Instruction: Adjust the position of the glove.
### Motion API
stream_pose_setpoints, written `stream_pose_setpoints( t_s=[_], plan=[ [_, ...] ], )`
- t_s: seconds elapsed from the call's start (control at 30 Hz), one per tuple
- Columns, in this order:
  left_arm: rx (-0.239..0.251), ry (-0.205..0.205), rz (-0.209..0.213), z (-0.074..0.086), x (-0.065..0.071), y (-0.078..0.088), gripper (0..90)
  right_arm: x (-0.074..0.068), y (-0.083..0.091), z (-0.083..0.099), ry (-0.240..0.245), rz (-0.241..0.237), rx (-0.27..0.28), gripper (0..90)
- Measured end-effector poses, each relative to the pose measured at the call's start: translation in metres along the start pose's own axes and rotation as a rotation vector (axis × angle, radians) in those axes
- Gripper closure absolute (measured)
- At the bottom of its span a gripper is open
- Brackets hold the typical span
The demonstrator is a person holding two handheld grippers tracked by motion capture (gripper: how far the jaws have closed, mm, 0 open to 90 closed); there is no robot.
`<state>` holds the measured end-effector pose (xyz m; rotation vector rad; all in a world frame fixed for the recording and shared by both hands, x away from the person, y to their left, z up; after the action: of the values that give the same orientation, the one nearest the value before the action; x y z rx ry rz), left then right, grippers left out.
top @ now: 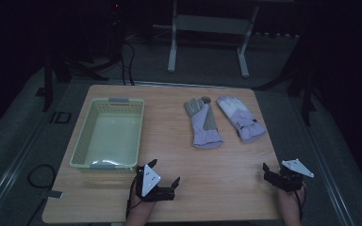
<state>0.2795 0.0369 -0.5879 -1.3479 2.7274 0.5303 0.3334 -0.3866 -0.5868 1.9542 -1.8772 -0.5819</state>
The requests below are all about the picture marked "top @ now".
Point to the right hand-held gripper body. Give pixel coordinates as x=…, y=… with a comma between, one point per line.
x=290, y=180

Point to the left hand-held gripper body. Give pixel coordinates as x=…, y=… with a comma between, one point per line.
x=151, y=180

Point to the pale green plastic basket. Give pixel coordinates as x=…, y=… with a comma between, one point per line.
x=113, y=138

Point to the lilac glove with white fingers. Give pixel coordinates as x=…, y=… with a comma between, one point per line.
x=242, y=121

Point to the lilac glove with grey palm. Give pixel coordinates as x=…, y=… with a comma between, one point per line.
x=202, y=135

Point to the person's right hand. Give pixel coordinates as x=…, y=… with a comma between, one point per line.
x=290, y=199

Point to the person's left hand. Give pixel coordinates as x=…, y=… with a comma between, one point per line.
x=141, y=205

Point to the round grey table grommet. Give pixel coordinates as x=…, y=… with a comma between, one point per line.
x=206, y=99

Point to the black stand with angled legs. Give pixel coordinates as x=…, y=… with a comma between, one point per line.
x=306, y=94

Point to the grey tape piece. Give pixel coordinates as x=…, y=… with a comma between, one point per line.
x=55, y=194

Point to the black tripod stand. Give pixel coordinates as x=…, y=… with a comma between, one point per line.
x=47, y=84

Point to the metal floor rail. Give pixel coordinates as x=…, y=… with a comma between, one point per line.
x=326, y=179
x=8, y=180

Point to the black rectangular floor frame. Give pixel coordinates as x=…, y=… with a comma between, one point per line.
x=60, y=117

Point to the white metal stand frame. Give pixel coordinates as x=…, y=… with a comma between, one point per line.
x=210, y=24

